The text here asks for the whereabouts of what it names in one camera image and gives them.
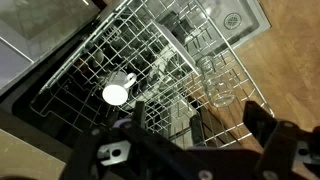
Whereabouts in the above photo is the wire dishwasher rack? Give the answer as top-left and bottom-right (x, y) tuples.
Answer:
(29, 0), (276, 149)

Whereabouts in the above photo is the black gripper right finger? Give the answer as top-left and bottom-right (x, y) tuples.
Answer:
(242, 100), (320, 180)

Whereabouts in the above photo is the white ceramic mug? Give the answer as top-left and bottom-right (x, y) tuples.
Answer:
(101, 70), (138, 107)

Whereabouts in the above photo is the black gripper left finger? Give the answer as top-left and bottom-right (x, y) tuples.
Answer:
(61, 100), (214, 180)

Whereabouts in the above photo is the clear drinking glass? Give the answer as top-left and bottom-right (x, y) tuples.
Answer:
(196, 55), (238, 109)

